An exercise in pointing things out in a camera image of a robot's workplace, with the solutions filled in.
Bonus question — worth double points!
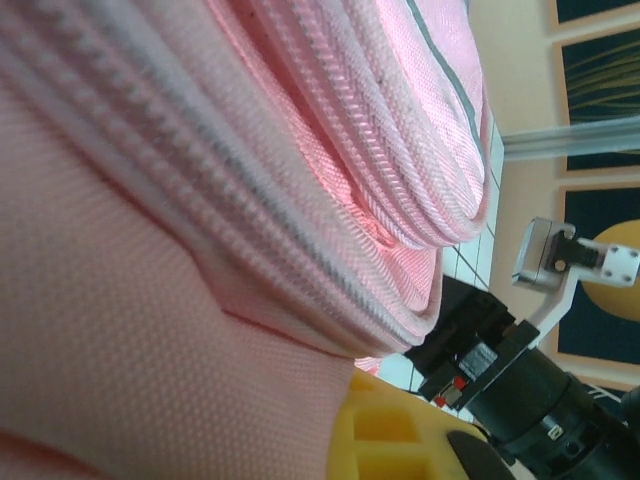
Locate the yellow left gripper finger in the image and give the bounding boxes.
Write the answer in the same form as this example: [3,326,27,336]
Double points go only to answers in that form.
[327,372,521,480]

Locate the pink student backpack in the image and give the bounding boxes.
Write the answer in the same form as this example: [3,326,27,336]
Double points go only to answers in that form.
[0,0,496,480]

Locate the dark wall panel orange oval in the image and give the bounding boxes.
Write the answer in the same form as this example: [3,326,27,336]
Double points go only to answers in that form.
[557,184,640,391]

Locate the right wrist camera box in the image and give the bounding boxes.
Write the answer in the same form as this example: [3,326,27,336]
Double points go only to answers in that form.
[510,217,576,291]

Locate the aluminium frame post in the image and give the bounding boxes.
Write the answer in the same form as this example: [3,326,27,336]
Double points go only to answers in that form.
[502,117,640,164]

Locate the dark wall panel golden lines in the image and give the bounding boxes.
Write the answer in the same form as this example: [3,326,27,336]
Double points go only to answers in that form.
[552,29,640,176]

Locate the dark wall panel pink outline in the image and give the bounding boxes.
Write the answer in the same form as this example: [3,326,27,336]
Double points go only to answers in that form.
[554,0,640,26]

